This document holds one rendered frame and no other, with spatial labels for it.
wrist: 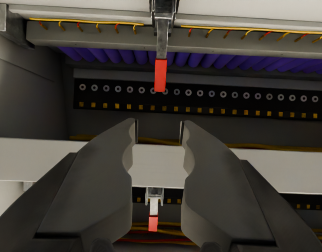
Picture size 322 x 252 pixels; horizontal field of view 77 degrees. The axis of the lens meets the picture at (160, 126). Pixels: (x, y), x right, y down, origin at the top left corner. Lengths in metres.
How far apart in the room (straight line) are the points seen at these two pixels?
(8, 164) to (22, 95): 0.10
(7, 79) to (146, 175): 0.20
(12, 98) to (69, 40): 0.10
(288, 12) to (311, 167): 0.16
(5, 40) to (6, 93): 0.06
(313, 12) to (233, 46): 0.08
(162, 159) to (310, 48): 0.21
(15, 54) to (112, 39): 0.12
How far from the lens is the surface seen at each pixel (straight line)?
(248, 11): 0.24
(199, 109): 0.36
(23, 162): 0.26
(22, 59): 0.32
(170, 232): 0.45
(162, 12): 0.21
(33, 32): 0.30
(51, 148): 0.24
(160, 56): 0.21
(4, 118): 0.30
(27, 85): 0.33
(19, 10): 0.28
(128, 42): 0.25
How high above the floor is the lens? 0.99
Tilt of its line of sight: 18 degrees up
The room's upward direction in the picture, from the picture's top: 177 degrees counter-clockwise
